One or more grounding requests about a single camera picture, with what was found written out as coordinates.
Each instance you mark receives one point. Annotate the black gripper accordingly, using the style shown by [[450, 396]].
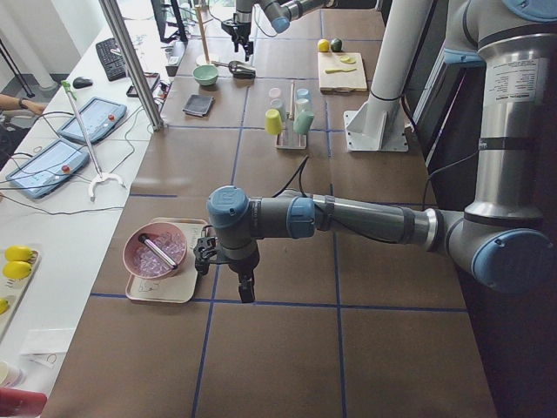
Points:
[[243, 266], [240, 24]]

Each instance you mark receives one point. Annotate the pink cup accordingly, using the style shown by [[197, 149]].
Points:
[[275, 93]]

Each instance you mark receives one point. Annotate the mint green cup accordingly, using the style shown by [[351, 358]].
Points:
[[303, 122]]

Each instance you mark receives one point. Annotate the grey cup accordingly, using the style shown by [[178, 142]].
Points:
[[279, 105]]

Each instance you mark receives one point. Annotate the light blue cup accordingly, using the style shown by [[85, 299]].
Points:
[[303, 93]]

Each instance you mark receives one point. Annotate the yellow cup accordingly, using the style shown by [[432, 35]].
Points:
[[273, 122]]

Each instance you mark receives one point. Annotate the person's hand at desk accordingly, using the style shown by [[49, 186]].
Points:
[[36, 108]]

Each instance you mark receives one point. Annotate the steel scoop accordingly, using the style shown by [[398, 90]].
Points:
[[238, 69]]

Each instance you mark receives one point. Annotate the green bowl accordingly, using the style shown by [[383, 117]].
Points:
[[205, 75]]

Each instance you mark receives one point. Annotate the beige plastic tray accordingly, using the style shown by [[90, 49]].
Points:
[[179, 287]]

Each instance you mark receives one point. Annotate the grey folded cloth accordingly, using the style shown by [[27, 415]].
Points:
[[198, 105]]

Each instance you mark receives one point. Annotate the whole lemon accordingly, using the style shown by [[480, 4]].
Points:
[[323, 45]]

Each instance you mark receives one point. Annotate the pink bowl with ice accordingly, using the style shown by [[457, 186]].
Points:
[[140, 261]]

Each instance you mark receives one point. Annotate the yellow plastic knife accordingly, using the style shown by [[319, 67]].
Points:
[[339, 70]]

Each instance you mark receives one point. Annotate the green avocado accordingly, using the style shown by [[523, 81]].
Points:
[[336, 45]]

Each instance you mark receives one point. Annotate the wooden cutting board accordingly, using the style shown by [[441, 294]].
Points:
[[341, 82]]

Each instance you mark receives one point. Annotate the black keyboard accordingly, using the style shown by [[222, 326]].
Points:
[[111, 59]]

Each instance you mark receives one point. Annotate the white reacher grabber tool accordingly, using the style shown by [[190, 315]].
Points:
[[101, 176]]

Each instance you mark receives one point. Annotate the teach pendant tablet far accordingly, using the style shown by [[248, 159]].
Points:
[[100, 117]]

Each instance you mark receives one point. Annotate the teach pendant tablet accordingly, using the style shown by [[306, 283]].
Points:
[[47, 170], [100, 117]]

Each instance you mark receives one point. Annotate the black computer mouse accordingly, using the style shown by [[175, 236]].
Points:
[[82, 82]]

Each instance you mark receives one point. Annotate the teach pendant tablet near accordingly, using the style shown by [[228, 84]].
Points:
[[47, 170]]

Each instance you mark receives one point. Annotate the yellow lemon on side table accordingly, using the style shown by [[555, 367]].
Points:
[[19, 253]]

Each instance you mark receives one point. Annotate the white tray on side table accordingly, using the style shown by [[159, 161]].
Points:
[[14, 290]]

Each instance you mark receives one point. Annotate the white wire cup rack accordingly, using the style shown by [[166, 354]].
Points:
[[288, 139]]

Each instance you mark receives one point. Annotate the aluminium frame post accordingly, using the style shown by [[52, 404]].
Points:
[[119, 30]]

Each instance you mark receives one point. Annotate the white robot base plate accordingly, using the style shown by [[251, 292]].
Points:
[[378, 125]]

